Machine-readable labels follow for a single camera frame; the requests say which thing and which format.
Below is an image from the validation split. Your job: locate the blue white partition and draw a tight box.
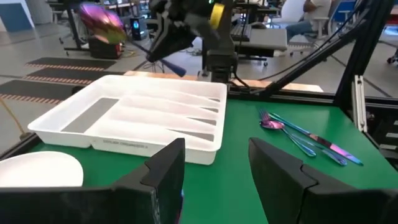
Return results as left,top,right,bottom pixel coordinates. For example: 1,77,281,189
0,0,35,32

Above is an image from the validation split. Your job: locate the iridescent rainbow fork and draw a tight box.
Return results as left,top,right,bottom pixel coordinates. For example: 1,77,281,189
258,108,348,167

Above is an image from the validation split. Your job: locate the yellow floor cable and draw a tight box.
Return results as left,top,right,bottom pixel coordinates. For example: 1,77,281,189
0,98,27,139

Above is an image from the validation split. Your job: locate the black computer tower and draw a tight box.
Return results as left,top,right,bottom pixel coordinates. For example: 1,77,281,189
129,17,149,41

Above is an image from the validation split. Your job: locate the black red equipment box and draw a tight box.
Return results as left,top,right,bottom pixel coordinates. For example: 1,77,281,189
88,35,124,60

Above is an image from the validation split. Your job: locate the person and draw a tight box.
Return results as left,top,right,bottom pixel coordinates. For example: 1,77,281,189
281,0,333,43

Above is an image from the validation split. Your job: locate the black cart grey top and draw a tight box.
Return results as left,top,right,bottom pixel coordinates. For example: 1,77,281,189
231,23,289,68

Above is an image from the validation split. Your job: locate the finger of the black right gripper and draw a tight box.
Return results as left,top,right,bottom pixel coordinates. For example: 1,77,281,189
147,15,182,62
154,24,203,62

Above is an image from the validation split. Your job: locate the white plastic cutlery tray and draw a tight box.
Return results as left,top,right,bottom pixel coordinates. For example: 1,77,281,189
27,74,228,166

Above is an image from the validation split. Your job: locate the white round plate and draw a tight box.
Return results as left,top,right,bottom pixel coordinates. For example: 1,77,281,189
0,151,85,189

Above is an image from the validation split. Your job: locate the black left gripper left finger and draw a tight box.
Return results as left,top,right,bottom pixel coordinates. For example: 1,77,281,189
0,138,187,224

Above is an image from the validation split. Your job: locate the iridescent rainbow knife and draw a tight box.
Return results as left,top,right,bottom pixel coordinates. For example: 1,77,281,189
267,112,364,166

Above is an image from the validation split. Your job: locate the white office chair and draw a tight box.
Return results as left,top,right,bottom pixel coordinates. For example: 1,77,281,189
287,15,332,57

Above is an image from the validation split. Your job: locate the silver aluminium rail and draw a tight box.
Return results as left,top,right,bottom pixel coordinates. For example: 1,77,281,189
352,74,368,134

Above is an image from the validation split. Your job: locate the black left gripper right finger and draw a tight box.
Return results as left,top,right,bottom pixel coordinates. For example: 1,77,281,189
248,137,398,224

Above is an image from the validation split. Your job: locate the black orange-striped floor mat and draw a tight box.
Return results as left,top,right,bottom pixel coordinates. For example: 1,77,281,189
25,57,118,72
23,67,125,85
0,80,85,105

